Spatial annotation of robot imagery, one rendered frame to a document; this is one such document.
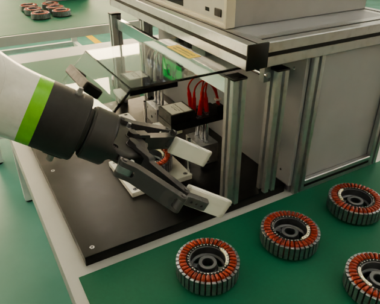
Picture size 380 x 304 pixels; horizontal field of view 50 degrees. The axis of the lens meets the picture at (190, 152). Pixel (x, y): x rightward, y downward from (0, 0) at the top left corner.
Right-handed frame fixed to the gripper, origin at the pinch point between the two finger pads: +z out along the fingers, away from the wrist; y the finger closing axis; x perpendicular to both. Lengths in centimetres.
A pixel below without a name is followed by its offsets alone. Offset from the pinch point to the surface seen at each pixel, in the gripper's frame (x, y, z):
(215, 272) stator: -14.3, 3.2, 8.8
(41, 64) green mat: -41, -126, -31
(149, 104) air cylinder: -14, -59, 1
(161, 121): -7.7, -34.4, -0.6
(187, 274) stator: -16.5, 2.8, 4.8
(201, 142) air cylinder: -8.7, -34.5, 10.9
